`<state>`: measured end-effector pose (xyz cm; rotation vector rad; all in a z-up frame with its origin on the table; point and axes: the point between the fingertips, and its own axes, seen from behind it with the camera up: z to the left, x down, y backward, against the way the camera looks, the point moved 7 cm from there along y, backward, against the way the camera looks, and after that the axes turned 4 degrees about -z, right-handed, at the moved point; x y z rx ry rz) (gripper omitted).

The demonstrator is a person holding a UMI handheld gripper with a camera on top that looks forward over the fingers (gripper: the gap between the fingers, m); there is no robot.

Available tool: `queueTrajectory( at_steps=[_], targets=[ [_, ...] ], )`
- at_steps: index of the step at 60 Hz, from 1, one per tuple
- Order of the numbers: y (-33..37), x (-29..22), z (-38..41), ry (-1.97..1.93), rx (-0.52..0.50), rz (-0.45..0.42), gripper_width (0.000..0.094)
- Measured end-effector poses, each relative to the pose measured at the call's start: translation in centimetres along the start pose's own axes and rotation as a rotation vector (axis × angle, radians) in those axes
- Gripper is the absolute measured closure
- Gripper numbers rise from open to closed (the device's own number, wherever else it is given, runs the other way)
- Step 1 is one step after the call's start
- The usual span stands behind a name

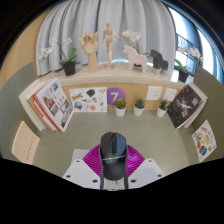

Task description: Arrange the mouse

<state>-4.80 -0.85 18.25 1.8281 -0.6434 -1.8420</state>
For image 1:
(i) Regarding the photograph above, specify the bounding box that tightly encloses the wooden mannequin figure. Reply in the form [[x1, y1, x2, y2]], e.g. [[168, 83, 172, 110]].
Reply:
[[101, 21, 123, 70]]

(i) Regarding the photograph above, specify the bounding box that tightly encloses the grey pleated curtain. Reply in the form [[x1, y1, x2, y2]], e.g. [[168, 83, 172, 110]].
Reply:
[[34, 0, 177, 78]]

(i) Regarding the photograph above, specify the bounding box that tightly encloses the white folder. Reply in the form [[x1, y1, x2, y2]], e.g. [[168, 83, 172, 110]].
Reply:
[[18, 79, 51, 132]]

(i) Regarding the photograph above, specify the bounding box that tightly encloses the white mouse pad line drawing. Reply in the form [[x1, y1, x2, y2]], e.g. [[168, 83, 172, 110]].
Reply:
[[70, 148, 91, 165]]

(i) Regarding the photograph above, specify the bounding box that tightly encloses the wooden hand model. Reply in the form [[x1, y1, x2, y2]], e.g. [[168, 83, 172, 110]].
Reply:
[[79, 31, 100, 74]]

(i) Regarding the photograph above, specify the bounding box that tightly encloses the dark-framed window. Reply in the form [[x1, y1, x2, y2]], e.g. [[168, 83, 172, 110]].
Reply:
[[166, 6, 224, 84]]

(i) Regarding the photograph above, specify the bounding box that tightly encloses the large white sticker sheet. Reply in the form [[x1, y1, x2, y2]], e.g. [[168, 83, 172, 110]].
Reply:
[[191, 119, 218, 163]]

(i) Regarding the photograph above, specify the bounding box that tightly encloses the small succulent in white pot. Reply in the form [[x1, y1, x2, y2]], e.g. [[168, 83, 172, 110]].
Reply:
[[156, 98, 170, 118], [133, 97, 146, 117], [114, 97, 128, 118]]

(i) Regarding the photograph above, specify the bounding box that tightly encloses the colourful photo cover magazine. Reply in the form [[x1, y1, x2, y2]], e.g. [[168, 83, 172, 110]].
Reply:
[[33, 77, 75, 133]]

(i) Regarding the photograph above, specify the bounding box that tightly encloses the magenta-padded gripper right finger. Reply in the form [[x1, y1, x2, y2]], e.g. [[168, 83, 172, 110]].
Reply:
[[124, 146, 165, 190]]

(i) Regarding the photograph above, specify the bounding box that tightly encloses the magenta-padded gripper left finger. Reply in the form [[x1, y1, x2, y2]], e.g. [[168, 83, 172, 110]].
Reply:
[[62, 144, 104, 191]]

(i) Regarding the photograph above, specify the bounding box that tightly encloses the white wall socket plate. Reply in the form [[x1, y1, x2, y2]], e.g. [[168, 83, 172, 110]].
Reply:
[[162, 87, 178, 103], [146, 85, 163, 102]]

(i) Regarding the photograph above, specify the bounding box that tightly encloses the pink horse figurine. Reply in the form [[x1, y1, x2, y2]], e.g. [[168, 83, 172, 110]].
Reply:
[[122, 44, 149, 74]]

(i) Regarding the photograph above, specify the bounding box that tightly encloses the red-edged magazine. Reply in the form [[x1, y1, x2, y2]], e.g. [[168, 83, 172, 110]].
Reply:
[[31, 94, 64, 133]]

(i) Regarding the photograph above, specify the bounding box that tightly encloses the small white picture sheet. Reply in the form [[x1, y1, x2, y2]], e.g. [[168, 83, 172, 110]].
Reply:
[[68, 86, 108, 113]]

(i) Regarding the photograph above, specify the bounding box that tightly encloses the black cover book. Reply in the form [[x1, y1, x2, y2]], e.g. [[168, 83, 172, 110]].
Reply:
[[166, 84, 204, 130]]

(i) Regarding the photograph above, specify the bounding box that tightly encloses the peach paper card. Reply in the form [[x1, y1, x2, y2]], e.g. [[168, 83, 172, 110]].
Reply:
[[11, 120, 41, 166]]

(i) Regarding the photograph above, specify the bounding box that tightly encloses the black horse figurine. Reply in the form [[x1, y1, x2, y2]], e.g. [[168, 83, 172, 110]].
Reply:
[[149, 49, 169, 75]]

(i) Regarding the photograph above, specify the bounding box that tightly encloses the purple round number sign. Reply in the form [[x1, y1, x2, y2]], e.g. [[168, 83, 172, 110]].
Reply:
[[106, 87, 127, 107]]

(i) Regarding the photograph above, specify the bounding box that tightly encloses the black computer mouse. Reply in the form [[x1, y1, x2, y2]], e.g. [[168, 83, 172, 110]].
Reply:
[[98, 131, 129, 191]]

